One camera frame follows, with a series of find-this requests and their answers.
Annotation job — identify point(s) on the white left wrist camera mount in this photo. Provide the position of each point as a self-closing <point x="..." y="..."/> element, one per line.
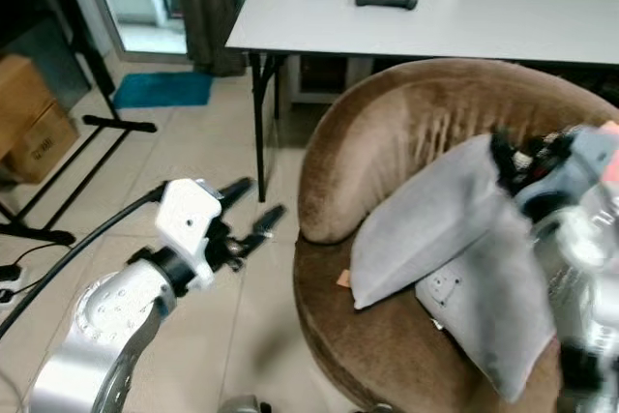
<point x="186" y="215"/>

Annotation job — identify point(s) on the grey pillow with print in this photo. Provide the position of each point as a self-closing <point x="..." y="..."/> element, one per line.
<point x="493" y="316"/>

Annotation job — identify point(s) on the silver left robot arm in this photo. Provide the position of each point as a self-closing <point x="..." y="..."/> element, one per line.
<point x="102" y="336"/>

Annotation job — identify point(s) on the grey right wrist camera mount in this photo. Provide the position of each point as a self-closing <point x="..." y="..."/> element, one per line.
<point x="590" y="152"/>

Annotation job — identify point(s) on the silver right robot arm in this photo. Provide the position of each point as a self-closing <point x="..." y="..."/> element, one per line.
<point x="580" y="278"/>

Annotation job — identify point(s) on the dark brown curtain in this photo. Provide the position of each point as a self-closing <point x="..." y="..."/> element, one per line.
<point x="208" y="7"/>

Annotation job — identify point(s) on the blue floor mat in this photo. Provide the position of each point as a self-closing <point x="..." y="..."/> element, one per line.
<point x="162" y="90"/>

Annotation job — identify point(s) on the white folding table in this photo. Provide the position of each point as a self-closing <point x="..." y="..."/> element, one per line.
<point x="464" y="21"/>

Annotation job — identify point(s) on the plain grey pillow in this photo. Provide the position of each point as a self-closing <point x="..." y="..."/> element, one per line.
<point x="426" y="224"/>

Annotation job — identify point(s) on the white power strip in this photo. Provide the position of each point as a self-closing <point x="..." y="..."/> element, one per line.
<point x="10" y="282"/>

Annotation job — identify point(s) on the black metal stand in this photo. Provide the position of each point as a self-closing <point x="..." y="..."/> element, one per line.
<point x="116" y="124"/>

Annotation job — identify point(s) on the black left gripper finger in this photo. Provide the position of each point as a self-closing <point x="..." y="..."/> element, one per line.
<point x="261" y="227"/>
<point x="235" y="192"/>

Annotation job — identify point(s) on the pink pillow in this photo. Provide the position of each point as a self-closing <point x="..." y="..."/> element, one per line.
<point x="610" y="152"/>

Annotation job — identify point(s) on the brown cardboard box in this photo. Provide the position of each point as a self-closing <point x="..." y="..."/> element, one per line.
<point x="29" y="123"/>

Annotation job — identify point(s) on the round brown velvet sofa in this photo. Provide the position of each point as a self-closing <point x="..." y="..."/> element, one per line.
<point x="397" y="123"/>

